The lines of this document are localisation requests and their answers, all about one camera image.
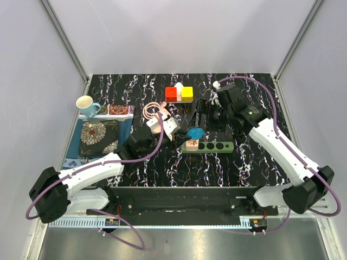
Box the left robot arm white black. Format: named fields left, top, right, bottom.
left=25, top=127, right=191, bottom=224

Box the yellow cube socket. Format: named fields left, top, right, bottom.
left=181, top=87, right=194, bottom=103

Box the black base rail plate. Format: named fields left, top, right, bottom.
left=101, top=187, right=278, bottom=226

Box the blue ceramic mug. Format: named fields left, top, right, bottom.
left=75, top=95, right=101, bottom=118

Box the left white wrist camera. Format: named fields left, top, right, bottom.
left=162, top=114, right=180, bottom=141

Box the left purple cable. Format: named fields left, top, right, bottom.
left=25, top=112, right=165, bottom=250

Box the pink cube socket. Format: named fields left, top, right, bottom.
left=185, top=140, right=199, bottom=152
left=159, top=108, right=171, bottom=119

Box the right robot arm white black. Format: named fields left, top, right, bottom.
left=193, top=84, right=335, bottom=215

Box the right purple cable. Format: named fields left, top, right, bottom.
left=216, top=76, right=342, bottom=235

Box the pink power cord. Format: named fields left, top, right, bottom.
left=143, top=101, right=168, bottom=120

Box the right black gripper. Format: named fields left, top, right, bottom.
left=187, top=99, right=233, bottom=133

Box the white triangular power strip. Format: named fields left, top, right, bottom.
left=174, top=82, right=183, bottom=103

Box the patterned blue cloth mat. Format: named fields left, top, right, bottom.
left=63, top=105, right=134, bottom=170

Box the blue plug adapter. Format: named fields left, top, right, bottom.
left=186, top=127, right=204, bottom=140

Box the purple cable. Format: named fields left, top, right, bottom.
left=216, top=76, right=342, bottom=235
left=25, top=112, right=165, bottom=250

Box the red cube socket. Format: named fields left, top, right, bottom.
left=165, top=87, right=177, bottom=103

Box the black floral square plate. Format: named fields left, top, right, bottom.
left=79, top=120, right=119, bottom=157

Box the pink cube socket front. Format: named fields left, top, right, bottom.
left=159, top=108, right=171, bottom=119

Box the green power strip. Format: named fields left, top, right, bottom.
left=181, top=141, right=234, bottom=154

